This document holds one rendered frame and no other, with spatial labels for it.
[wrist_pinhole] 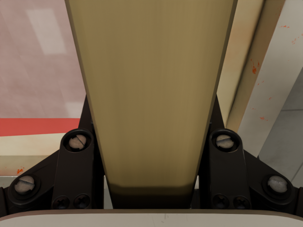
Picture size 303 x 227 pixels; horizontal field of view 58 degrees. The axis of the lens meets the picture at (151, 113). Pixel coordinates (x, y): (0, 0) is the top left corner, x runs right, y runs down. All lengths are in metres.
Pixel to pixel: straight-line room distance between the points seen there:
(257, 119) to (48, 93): 0.23
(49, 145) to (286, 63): 0.32
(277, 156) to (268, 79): 2.08
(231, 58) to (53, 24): 0.17
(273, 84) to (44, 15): 0.22
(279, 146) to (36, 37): 2.07
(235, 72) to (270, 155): 2.02
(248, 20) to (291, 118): 1.75
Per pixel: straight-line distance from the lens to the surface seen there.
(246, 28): 0.28
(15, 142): 0.43
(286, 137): 2.16
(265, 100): 0.30
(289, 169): 2.56
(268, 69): 0.27
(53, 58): 0.30
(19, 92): 0.35
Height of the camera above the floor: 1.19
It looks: 43 degrees down
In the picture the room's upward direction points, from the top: 180 degrees counter-clockwise
